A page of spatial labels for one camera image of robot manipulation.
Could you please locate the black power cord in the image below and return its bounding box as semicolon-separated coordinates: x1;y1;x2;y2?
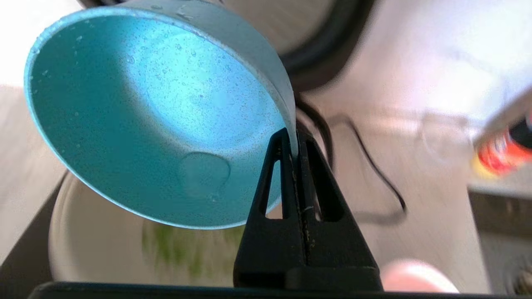
295;96;408;225

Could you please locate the blue bowl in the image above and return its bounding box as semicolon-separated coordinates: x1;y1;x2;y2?
24;0;299;230

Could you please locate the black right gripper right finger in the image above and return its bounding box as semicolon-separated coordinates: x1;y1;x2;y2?
291;131;383;291

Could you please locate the beige inner pot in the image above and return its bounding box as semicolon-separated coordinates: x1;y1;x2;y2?
48;174;250;288

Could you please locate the clear plastic cup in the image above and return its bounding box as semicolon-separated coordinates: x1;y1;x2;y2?
420;110;478;167

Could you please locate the dark grey rice cooker lid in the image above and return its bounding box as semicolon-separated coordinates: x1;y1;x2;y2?
79;0;377;93

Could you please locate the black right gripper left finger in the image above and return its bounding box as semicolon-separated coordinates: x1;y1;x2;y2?
234;128;307;289

